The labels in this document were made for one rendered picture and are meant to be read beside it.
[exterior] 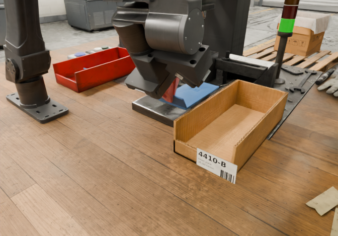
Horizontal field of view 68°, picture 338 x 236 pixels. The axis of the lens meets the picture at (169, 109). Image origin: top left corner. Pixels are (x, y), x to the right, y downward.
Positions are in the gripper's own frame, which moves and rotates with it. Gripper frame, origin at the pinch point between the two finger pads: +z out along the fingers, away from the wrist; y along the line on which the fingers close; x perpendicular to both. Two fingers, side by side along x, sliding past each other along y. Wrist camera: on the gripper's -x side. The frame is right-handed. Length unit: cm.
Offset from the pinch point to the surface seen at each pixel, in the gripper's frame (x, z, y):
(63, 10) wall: 627, 250, 276
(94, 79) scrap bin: 31.0, 7.7, 1.7
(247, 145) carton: -17.2, 2.1, -2.4
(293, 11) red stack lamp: -10.6, 8.8, 41.8
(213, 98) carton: -6.0, 4.8, 5.9
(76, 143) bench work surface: 11.8, -0.2, -16.9
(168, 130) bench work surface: 0.2, 6.9, -3.8
